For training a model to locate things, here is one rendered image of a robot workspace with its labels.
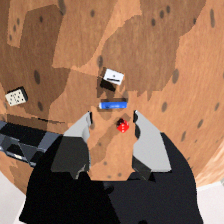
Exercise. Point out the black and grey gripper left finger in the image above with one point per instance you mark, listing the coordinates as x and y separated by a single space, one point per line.
67 156

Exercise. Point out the white domino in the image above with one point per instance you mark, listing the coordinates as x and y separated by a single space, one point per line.
16 97

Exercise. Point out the blue battery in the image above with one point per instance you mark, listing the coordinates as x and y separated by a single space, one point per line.
104 105

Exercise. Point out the black rack of three bins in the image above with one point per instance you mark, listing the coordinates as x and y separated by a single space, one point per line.
25 136

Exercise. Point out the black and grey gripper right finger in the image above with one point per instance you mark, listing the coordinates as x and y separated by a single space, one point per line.
157 159

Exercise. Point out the red die with white pips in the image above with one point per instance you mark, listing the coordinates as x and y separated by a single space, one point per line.
122 125

